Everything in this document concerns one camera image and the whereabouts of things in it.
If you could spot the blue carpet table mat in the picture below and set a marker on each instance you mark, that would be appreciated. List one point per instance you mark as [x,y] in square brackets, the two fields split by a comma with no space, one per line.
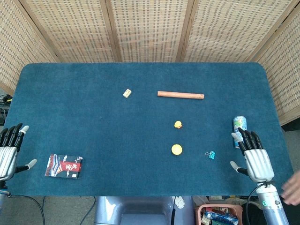
[117,136]

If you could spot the blue box in basket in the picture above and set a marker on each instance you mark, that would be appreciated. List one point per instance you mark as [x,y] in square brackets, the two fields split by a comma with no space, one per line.
[220,219]

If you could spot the woven folding screen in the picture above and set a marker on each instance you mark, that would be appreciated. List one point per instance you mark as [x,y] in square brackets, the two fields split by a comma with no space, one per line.
[150,30]

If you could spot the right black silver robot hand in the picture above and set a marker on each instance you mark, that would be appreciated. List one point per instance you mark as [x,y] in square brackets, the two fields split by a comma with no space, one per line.
[259,164]

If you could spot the black red card box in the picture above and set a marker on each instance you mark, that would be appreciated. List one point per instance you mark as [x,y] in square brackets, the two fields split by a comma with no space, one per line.
[63,166]

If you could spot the teal binder clip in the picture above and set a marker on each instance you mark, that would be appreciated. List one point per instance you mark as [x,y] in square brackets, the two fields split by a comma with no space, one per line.
[212,155]

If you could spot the brown wooden rod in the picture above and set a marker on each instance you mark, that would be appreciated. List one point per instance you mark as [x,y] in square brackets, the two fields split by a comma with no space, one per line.
[180,95]

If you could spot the blue green drink can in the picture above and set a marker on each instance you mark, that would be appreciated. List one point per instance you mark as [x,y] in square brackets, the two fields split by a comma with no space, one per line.
[239,122]

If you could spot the bare human hand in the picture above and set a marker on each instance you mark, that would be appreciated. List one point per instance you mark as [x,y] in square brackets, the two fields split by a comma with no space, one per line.
[293,189]

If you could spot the pink plastic basket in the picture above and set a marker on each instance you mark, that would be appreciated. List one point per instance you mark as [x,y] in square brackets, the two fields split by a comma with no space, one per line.
[199,214]

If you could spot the small yellow duck toy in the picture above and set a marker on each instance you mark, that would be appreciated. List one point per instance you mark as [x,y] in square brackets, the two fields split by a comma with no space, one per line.
[178,125]

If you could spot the yellow scalloped dish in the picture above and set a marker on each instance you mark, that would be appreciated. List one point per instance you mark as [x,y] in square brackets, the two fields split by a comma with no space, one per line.
[176,149]

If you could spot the cream mahjong tile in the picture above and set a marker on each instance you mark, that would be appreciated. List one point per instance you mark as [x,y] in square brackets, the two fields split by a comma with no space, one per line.
[126,93]

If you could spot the grey blue robot torso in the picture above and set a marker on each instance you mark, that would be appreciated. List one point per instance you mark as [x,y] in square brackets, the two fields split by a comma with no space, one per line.
[140,211]

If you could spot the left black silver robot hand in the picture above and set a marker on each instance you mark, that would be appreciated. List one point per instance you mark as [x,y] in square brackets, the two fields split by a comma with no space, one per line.
[8,157]

